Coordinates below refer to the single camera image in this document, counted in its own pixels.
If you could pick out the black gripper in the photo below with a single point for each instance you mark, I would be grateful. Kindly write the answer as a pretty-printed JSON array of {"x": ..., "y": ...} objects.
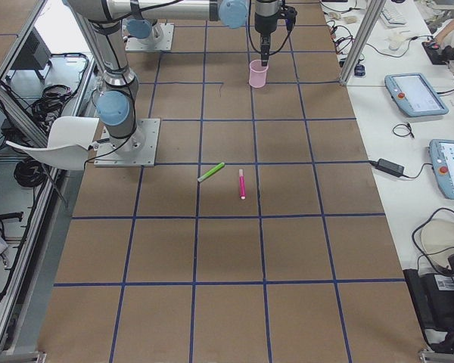
[{"x": 265, "y": 23}]

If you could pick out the pink highlighter pen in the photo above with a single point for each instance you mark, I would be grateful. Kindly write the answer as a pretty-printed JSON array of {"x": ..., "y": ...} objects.
[{"x": 242, "y": 188}]

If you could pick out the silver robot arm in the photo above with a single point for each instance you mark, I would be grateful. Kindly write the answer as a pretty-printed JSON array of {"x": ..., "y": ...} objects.
[
  {"x": 148, "y": 33},
  {"x": 116, "y": 107}
]

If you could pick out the pink mesh cup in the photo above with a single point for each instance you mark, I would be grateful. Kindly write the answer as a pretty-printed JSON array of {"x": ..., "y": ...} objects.
[{"x": 257, "y": 74}]

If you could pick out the white keyboard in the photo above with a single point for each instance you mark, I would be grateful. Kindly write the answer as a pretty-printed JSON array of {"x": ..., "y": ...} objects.
[{"x": 391, "y": 17}]

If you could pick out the green highlighter pen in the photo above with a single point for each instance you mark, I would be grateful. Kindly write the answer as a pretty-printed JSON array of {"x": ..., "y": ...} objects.
[{"x": 210, "y": 172}]

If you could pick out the upper teach pendant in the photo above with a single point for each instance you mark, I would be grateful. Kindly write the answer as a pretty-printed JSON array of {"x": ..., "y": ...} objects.
[{"x": 414, "y": 95}]

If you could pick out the teach pendant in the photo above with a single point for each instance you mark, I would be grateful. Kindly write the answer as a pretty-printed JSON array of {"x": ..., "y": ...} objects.
[
  {"x": 442, "y": 157},
  {"x": 414, "y": 95}
]

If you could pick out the black power adapter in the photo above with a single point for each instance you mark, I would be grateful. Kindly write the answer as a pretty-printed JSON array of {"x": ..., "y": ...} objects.
[{"x": 390, "y": 168}]

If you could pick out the black joystick device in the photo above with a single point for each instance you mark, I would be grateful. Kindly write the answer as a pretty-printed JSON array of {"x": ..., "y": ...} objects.
[{"x": 436, "y": 54}]

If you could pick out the white paper sheet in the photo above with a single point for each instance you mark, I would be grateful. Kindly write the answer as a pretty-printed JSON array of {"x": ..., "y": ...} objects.
[{"x": 68, "y": 143}]

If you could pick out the lower teach pendant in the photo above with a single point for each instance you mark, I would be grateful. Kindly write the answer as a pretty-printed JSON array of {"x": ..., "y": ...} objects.
[{"x": 442, "y": 157}]

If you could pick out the black controller box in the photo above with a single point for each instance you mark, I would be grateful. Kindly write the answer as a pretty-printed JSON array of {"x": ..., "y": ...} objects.
[{"x": 432, "y": 296}]

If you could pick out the aluminium frame post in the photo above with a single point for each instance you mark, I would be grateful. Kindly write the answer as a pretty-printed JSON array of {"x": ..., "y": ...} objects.
[{"x": 369, "y": 20}]

